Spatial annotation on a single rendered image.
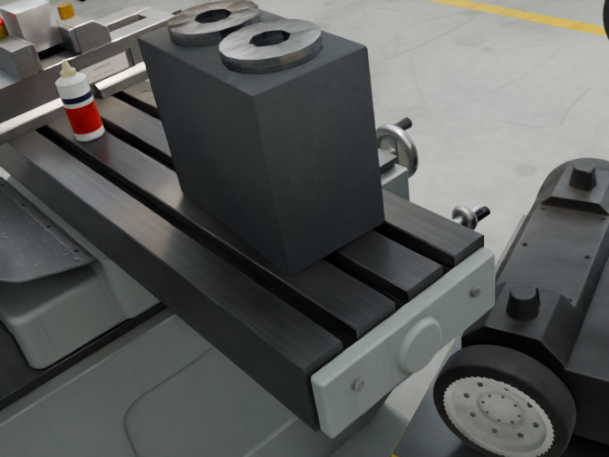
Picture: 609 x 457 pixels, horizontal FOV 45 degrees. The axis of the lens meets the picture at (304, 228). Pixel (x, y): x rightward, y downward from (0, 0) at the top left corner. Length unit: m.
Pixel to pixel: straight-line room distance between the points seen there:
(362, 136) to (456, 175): 1.88
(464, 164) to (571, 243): 1.37
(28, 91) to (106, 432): 0.49
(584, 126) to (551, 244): 1.59
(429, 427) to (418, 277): 0.59
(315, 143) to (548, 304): 0.58
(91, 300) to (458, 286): 0.49
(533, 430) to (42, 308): 0.69
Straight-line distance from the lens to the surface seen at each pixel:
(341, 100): 0.63
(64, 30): 1.13
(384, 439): 1.47
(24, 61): 1.10
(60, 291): 0.95
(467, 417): 1.16
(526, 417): 1.11
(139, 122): 1.04
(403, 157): 1.43
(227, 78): 0.62
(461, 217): 1.43
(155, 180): 0.88
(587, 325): 1.15
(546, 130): 2.80
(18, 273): 0.90
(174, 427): 1.16
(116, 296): 0.95
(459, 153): 2.66
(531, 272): 1.20
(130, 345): 1.01
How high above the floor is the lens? 1.36
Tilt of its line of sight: 35 degrees down
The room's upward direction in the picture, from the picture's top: 10 degrees counter-clockwise
